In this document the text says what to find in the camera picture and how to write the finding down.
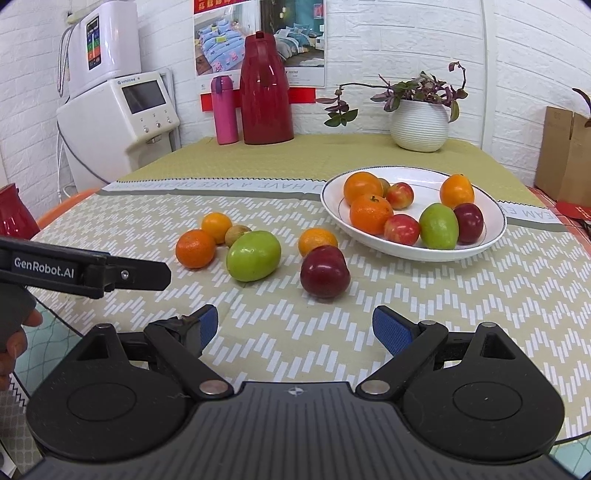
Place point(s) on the small brown kiwi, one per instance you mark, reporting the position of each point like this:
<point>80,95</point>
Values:
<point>238,234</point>
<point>384,185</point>

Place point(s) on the dark purple plant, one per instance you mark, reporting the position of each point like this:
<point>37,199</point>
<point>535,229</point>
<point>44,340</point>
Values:
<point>585,99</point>

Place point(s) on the person's left hand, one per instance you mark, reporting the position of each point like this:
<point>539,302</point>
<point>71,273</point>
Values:
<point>11,364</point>

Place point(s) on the green mango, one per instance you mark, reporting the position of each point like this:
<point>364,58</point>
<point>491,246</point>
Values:
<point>438,226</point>
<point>253,255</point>

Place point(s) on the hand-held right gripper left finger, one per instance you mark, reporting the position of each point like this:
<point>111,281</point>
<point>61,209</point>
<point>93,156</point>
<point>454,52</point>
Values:
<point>207,325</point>

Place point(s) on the red thermos jug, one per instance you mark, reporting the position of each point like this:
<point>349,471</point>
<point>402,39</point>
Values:
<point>265,101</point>

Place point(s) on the red envelope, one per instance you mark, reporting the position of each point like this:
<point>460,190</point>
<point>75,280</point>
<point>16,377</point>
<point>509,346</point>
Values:
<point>575,210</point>

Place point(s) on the white plate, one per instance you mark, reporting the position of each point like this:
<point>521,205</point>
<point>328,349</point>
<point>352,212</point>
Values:
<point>491,217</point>

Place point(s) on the red plastic container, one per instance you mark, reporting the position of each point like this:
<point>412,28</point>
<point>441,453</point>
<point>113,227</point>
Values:
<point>16,214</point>

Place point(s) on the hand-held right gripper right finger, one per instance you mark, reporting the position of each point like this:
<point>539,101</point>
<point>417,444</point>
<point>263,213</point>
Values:
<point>392,330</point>

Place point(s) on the cardboard box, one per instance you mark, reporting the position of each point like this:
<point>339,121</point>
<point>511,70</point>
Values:
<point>558,152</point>

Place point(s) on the red plaid cloth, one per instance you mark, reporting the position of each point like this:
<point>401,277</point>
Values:
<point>582,230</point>

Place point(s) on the white wall pipe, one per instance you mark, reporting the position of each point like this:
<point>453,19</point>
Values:
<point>484,69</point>

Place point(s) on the red paper banner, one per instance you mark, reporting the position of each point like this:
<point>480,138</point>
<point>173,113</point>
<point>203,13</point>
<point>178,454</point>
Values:
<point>217,5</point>

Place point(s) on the beige chevron tablecloth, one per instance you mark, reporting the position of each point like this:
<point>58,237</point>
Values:
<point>461,300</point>

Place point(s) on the teal diamond pattern tablecloth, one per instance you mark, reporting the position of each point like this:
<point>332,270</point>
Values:
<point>55,337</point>

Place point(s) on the white water purifier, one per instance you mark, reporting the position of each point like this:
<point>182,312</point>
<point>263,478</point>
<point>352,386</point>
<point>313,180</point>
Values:
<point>115,46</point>

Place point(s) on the small orange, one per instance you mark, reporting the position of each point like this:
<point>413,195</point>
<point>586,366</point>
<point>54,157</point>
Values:
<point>217,227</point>
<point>316,239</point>

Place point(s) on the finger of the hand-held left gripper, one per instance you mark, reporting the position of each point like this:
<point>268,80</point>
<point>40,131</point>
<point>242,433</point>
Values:
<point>138,276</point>

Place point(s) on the red paper strip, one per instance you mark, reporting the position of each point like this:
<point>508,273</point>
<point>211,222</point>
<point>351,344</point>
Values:
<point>302,94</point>

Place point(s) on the wall poster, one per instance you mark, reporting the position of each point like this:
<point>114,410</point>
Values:
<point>217,41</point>

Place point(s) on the purple plant in white pot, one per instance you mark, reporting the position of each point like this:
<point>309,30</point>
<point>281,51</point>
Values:
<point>418,127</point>

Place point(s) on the pink bottle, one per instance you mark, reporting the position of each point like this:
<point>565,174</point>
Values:
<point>225,115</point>

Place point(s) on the large orange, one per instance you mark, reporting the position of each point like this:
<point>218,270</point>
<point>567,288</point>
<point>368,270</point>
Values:
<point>362,186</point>
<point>457,190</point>

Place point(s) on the white dispenser with screen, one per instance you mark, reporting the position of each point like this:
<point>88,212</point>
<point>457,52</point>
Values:
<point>106,134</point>

